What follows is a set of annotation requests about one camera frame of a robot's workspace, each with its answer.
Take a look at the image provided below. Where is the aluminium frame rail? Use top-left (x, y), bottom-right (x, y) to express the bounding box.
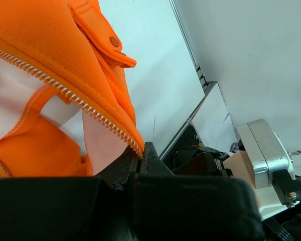
top-left (159, 1), bottom-right (212, 161)

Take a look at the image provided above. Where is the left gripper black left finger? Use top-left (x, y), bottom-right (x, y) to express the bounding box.
top-left (0, 148), bottom-right (138, 240)

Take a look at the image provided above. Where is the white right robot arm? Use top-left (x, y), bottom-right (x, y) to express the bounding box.
top-left (173, 146), bottom-right (301, 240)

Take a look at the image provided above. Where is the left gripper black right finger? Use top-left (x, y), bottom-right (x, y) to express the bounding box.
top-left (134, 142), bottom-right (265, 240)

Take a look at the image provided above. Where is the orange jacket with pink lining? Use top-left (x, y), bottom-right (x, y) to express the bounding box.
top-left (0, 1), bottom-right (144, 178)

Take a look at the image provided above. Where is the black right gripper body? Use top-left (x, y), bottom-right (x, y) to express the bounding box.
top-left (174, 147), bottom-right (233, 177)

